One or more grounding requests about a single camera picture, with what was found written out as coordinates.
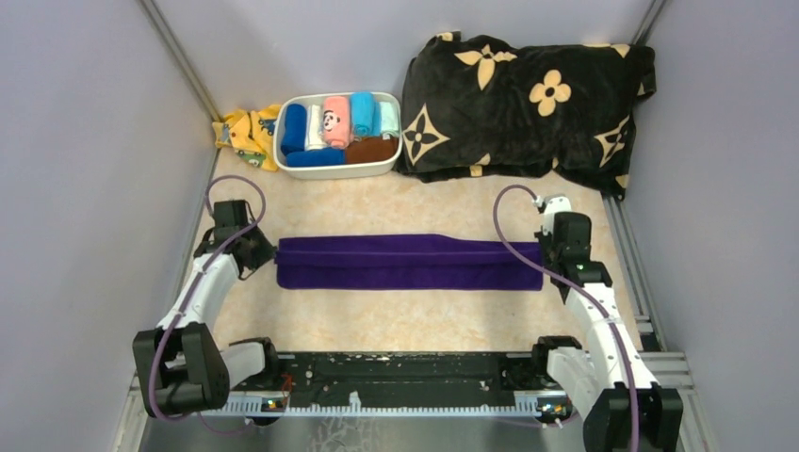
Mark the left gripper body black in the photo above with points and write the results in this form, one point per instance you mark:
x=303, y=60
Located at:
x=260, y=249

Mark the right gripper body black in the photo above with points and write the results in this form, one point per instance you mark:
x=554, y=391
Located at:
x=548, y=250

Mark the purple towel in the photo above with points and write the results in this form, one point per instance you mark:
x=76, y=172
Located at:
x=401, y=262

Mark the pink panda towel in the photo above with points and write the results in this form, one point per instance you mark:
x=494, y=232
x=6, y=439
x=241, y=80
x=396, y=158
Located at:
x=336, y=121

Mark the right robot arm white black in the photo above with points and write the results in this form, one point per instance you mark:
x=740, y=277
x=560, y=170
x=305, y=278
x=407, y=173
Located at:
x=622, y=404

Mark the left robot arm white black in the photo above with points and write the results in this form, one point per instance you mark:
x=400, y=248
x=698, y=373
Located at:
x=181, y=369

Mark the dark blue rolled towel lying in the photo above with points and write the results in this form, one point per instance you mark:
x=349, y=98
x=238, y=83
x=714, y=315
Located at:
x=324, y=157

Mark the yellow patterned cloth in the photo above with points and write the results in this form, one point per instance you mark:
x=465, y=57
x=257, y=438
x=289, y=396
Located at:
x=250, y=135

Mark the white rolled towel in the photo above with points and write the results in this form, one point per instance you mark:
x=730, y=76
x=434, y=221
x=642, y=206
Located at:
x=314, y=139

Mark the dark blue rolled towel upright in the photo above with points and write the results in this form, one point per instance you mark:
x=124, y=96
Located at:
x=295, y=122

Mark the white plastic bin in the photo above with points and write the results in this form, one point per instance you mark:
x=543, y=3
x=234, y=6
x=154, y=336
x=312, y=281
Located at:
x=328, y=172

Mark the brown rolled towel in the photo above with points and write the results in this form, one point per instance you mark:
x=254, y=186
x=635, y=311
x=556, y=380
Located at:
x=370, y=150

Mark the black floral blanket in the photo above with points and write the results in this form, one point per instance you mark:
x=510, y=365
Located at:
x=479, y=107

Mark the light blue rolled towel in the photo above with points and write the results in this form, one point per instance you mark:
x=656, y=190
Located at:
x=363, y=109

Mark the pale mint rolled towel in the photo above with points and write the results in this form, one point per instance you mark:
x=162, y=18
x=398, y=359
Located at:
x=389, y=120

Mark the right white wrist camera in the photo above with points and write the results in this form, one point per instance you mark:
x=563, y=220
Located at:
x=552, y=205

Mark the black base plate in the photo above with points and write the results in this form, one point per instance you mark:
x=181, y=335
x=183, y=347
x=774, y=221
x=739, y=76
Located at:
x=506, y=382

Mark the aluminium frame rail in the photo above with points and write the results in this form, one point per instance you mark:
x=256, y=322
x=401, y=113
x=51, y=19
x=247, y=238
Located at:
x=264, y=407

